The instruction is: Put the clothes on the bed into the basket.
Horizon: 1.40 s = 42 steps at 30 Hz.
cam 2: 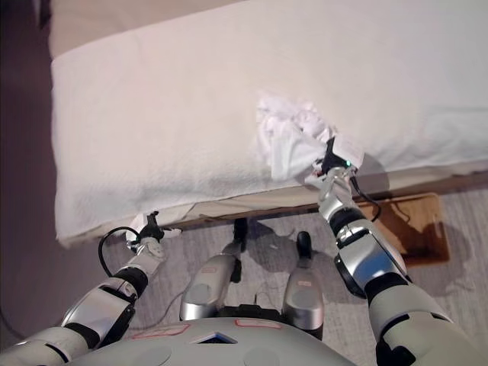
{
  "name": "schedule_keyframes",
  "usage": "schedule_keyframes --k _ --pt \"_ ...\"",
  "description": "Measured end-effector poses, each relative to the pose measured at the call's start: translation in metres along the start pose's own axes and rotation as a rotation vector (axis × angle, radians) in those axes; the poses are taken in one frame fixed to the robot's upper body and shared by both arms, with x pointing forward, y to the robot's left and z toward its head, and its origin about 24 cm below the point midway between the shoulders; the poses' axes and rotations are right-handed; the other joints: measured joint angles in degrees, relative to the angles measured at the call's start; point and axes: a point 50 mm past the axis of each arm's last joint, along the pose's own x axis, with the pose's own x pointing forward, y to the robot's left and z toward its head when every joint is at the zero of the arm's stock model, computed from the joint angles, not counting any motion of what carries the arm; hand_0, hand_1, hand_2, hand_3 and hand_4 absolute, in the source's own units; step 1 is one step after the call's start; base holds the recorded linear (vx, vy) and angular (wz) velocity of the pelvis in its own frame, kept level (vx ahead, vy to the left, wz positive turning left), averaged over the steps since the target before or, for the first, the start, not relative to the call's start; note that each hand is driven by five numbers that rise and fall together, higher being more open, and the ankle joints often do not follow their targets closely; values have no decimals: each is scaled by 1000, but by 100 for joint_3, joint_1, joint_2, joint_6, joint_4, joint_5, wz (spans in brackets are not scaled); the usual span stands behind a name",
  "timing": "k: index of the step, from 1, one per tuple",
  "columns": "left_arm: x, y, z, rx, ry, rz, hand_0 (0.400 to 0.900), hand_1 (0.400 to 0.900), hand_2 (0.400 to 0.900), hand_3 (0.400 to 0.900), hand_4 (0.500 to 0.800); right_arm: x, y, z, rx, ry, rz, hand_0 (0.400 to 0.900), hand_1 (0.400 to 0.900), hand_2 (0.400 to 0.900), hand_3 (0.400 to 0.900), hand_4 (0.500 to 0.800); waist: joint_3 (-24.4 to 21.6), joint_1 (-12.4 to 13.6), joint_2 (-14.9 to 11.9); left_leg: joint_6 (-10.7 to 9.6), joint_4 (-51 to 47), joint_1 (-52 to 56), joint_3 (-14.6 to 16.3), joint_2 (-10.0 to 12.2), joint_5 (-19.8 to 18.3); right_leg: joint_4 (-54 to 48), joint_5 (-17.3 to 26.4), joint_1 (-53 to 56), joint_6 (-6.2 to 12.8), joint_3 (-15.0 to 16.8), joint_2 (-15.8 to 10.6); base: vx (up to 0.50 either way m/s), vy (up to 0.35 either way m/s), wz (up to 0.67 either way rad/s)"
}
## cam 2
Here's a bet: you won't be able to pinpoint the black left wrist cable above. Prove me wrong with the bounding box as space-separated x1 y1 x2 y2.
98 226 139 276

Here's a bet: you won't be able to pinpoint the silver robot leg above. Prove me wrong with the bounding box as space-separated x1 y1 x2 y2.
178 218 249 322
281 230 326 341

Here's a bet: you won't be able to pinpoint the silver left robot leg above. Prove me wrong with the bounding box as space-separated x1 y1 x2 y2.
178 218 249 322

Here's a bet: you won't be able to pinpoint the white bed mattress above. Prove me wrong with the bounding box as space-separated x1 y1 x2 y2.
48 0 488 247

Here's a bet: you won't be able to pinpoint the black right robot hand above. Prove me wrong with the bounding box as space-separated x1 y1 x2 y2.
312 135 364 185

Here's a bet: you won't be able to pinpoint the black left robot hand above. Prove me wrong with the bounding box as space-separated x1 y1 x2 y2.
128 210 185 249

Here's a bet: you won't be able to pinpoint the silver right robot leg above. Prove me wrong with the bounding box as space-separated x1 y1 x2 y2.
281 230 326 341

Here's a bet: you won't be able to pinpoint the white textured bed blanket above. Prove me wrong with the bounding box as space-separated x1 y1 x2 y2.
50 0 488 246

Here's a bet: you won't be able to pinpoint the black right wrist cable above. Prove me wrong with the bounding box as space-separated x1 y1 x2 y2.
349 175 383 223

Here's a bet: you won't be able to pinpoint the robot torso and legs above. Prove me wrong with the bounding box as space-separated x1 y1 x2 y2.
85 188 488 366

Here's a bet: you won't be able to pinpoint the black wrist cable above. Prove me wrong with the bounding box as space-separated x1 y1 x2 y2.
349 175 383 223
98 226 139 276

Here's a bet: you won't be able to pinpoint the grey robot torso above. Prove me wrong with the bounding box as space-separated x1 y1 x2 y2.
64 316 360 366

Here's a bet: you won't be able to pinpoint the white clothes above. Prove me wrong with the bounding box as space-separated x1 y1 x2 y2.
255 90 339 191

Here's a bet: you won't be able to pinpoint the brown wooden basket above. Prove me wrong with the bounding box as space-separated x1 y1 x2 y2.
355 192 451 267

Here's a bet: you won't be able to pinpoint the wooden bed frame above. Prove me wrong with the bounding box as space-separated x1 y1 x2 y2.
162 173 488 234

